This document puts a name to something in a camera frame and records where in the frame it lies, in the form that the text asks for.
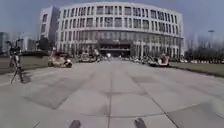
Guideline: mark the grey paved plaza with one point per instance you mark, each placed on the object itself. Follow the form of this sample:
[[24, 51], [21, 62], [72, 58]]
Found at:
[[110, 86]]

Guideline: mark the row of parked vehicles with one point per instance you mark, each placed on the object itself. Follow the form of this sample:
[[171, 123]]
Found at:
[[87, 57]]

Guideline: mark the large curved white building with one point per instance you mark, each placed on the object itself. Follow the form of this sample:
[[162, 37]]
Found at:
[[113, 26]]

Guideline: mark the red and white vehicle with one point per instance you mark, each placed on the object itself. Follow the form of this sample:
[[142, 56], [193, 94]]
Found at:
[[161, 60]]

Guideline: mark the small yellow vehicle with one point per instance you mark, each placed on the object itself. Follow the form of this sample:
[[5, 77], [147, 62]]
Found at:
[[59, 61]]

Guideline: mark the robot's own part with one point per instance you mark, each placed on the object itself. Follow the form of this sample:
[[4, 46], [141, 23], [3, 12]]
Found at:
[[140, 123], [75, 124]]

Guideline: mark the dark green tree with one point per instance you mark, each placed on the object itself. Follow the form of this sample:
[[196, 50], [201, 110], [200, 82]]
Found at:
[[43, 43]]

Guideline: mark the grass lawn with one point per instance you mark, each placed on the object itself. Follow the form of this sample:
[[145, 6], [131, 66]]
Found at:
[[30, 62], [200, 68]]

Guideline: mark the row of bare trees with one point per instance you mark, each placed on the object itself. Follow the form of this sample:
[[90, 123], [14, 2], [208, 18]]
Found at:
[[205, 51]]

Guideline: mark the parked bicycle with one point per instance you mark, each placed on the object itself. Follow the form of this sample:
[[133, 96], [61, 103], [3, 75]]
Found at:
[[15, 60]]

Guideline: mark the street lamp pole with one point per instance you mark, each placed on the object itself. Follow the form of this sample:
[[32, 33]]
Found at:
[[211, 38]]

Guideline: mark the distant building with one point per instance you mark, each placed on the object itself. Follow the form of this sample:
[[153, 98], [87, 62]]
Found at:
[[4, 41]]

